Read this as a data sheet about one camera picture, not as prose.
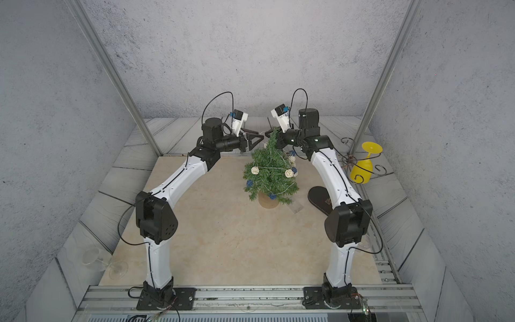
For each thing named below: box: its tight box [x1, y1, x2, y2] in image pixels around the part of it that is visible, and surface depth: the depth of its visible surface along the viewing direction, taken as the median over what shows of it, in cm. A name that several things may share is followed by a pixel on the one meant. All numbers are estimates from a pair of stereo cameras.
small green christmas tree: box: [243, 128, 300, 209], surface depth 79 cm
